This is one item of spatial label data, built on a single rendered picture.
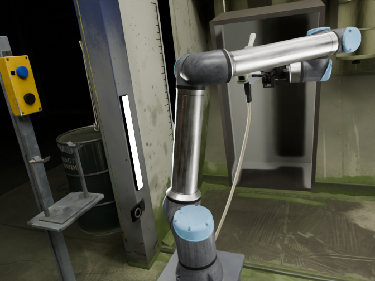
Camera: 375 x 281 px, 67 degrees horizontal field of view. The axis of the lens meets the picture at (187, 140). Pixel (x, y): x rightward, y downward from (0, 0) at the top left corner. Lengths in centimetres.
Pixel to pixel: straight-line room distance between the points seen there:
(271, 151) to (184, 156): 140
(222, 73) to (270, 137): 146
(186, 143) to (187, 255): 41
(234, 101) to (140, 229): 118
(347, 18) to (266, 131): 121
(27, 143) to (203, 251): 98
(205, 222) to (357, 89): 252
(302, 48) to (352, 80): 223
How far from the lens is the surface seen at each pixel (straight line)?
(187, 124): 109
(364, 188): 307
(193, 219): 108
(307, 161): 248
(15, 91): 148
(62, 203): 170
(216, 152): 318
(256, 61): 103
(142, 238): 214
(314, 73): 136
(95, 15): 179
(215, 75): 97
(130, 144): 183
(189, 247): 109
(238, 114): 230
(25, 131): 157
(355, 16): 295
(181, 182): 117
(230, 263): 129
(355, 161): 308
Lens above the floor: 150
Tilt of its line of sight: 18 degrees down
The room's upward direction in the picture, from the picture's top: 6 degrees counter-clockwise
